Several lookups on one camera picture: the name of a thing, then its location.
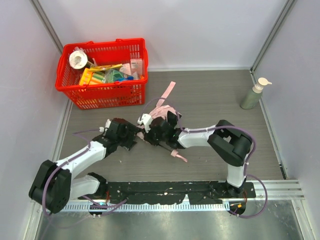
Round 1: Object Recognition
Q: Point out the green pump soap bottle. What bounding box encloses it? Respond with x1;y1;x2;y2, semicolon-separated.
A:
240;77;272;110

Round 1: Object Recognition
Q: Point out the green packaged item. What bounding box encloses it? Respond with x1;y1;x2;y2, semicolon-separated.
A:
105;69;133;83

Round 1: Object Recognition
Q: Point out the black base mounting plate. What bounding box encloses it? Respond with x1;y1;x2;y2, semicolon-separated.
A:
88;181;256;205

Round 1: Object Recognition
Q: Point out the orange yellow snack box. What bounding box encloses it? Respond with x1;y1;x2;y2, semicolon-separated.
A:
78;68;105;86

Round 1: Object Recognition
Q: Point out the aluminium frame rail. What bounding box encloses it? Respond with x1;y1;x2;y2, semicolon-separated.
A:
31;179;307;203

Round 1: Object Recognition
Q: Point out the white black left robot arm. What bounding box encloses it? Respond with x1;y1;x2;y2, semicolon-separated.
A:
28;118;142;214

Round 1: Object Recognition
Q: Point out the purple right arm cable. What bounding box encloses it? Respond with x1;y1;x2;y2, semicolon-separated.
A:
142;97;270;220

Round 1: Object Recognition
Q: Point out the yellow snack packet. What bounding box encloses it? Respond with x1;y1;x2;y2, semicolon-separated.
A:
88;63;123;73

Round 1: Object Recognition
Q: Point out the white tape roll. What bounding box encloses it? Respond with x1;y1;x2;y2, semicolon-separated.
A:
69;50;88;70

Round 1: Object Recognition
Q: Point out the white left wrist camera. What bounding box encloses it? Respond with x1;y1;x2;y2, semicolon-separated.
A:
99;119;112;133

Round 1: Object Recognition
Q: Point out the red plastic shopping basket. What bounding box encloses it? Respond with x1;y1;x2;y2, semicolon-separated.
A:
55;38;148;110

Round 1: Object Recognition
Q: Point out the white pink small box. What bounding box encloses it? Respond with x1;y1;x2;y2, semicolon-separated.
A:
130;58;144;75

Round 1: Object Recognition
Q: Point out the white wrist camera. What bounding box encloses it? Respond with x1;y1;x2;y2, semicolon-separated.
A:
99;119;112;133
137;113;153;133

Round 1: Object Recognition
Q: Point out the pink folding umbrella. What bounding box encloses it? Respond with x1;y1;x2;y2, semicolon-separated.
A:
137;81;188;163

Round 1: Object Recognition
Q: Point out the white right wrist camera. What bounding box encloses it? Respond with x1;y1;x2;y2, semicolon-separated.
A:
137;113;153;133

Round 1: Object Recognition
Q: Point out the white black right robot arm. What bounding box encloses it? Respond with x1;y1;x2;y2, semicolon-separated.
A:
137;111;256;197

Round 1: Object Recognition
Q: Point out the white slotted cable duct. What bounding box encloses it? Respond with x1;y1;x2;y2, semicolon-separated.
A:
60;200;230;213

